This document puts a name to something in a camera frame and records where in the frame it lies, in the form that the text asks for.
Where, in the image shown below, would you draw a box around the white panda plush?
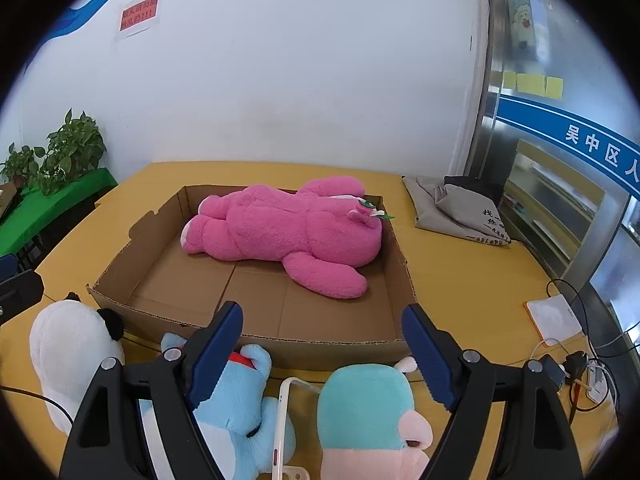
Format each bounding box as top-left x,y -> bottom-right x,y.
29,299 -> 125,434

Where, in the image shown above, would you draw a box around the blue bear plush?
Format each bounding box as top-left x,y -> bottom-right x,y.
139,344 -> 296,479

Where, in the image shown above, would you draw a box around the teal pink plush toy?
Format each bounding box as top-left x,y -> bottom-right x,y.
317,356 -> 433,480

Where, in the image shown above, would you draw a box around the cream phone case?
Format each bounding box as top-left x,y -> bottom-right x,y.
271,376 -> 321,480

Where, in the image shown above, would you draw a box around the black power adapter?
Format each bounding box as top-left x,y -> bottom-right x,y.
539,354 -> 566,390

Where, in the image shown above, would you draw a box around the white power strip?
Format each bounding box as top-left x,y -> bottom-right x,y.
586,359 -> 610,404

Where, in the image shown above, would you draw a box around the green table cloth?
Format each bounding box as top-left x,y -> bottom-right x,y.
0,168 -> 117,256

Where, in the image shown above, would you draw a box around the small potted plant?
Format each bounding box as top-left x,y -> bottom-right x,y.
1,143 -> 46,188

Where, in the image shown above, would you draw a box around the cardboard box tray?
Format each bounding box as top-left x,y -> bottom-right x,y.
88,185 -> 416,370

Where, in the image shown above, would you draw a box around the green potted plant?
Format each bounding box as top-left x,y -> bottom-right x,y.
38,108 -> 106,195

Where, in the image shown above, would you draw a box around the grey canvas tote bag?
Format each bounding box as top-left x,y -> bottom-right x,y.
401,176 -> 511,246

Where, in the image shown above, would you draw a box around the pink plush bear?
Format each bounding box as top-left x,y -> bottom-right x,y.
180,176 -> 390,299

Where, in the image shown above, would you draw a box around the yellow sticky notes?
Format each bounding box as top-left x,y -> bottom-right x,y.
502,70 -> 564,100

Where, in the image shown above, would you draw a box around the cartoon sheep poster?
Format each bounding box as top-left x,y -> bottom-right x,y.
508,0 -> 536,51

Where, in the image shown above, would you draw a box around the black cable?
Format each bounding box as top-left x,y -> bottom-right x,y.
546,277 -> 626,361

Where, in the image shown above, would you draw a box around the red wall notice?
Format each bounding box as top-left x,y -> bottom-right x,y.
119,0 -> 160,32

